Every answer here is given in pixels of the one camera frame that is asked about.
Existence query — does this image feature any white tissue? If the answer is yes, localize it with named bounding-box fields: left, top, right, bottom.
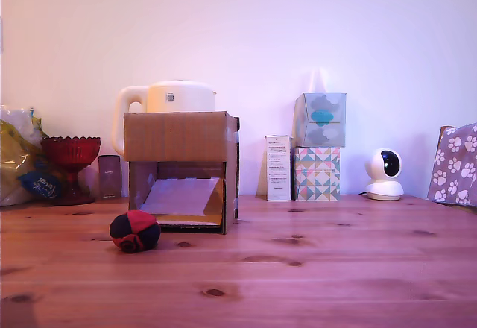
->
left=305, top=67, right=329, bottom=94

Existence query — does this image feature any red glass footed bowl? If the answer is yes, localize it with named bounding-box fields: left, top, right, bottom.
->
left=40, top=136, right=102, bottom=206

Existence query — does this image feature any paw-print fabric bag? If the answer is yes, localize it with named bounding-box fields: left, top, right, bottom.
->
left=426, top=122, right=477, bottom=206

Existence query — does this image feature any cardboard dice tower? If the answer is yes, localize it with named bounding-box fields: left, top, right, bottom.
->
left=123, top=110, right=241, bottom=235

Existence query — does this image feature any grey cloud-print tissue box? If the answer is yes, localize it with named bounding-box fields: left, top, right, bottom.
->
left=292, top=92, right=347, bottom=148

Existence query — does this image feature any cream electric kettle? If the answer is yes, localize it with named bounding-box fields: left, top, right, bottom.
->
left=111, top=80, right=218, bottom=157

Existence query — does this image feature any tall white printed box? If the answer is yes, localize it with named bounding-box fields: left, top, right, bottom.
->
left=265, top=135, right=293, bottom=201

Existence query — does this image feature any small grey box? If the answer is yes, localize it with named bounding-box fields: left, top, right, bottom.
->
left=98, top=154, right=123, bottom=200

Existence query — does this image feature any red and black footbag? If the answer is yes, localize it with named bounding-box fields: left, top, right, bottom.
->
left=109, top=209, right=162, bottom=255

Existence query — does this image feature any yellow and white plastic bag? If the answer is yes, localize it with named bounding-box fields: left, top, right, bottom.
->
left=0, top=104, right=63, bottom=207

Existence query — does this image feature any small white round camera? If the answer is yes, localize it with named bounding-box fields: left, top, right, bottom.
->
left=364, top=148, right=405, bottom=201

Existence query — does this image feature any geometric pattern box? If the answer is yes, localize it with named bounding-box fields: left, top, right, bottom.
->
left=293, top=146, right=341, bottom=202

